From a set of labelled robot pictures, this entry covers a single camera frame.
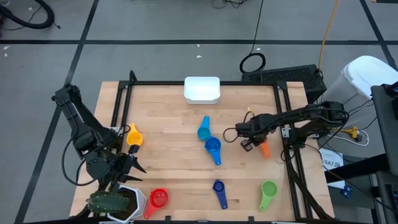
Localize black camera cable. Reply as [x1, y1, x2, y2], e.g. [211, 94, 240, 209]
[61, 136, 109, 187]
[222, 110, 252, 144]

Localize green cactus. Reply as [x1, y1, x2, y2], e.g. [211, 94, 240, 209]
[86, 190, 132, 215]

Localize black cable with coil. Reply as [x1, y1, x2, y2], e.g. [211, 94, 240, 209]
[238, 0, 267, 75]

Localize white lidded trash bin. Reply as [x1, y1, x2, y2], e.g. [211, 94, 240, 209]
[313, 55, 398, 130]

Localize black metal table frame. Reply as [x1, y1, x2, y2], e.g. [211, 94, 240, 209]
[73, 70, 335, 223]

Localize white paper sign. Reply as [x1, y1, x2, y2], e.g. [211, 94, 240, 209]
[318, 147, 345, 171]

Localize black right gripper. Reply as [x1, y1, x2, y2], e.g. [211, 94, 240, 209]
[235, 113, 272, 152]

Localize black right camera cable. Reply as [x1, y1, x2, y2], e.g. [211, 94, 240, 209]
[222, 110, 252, 144]

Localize white hexagonal plant pot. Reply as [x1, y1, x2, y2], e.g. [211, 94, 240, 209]
[107, 185, 147, 224]

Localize thick yellow cable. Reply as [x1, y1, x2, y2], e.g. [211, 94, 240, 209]
[317, 0, 340, 72]

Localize light blue measuring cup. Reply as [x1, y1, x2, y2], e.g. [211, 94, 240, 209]
[197, 116, 211, 141]

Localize green measuring cup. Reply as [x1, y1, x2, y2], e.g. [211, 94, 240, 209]
[259, 180, 279, 212]

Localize yellow measuring cup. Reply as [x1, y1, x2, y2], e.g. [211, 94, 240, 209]
[126, 122, 144, 147]

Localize small navy measuring cup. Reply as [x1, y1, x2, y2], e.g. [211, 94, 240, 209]
[212, 179, 228, 210]

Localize black cable bundle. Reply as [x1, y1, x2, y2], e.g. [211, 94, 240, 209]
[212, 0, 249, 9]

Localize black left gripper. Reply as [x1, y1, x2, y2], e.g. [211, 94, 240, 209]
[108, 144, 147, 191]

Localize royal blue measuring cup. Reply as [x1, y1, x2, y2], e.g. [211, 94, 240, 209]
[204, 136, 223, 166]

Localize thick black hose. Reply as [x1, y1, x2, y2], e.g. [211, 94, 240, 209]
[0, 0, 56, 30]

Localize white plastic basket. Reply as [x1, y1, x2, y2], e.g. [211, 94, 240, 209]
[183, 76, 221, 105]

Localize orange measuring cup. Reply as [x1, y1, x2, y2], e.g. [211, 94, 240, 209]
[259, 139, 272, 160]

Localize red measuring cup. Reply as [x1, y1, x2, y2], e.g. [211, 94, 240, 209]
[142, 187, 170, 220]

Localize yellow cable connector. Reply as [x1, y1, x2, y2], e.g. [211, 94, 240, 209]
[340, 126, 361, 140]

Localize black left camera cable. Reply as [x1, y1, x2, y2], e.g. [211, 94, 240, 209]
[61, 136, 109, 187]

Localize black furniture base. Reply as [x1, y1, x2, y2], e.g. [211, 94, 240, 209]
[325, 154, 398, 224]

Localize small blue floor item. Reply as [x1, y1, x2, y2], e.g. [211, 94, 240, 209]
[340, 185, 354, 199]

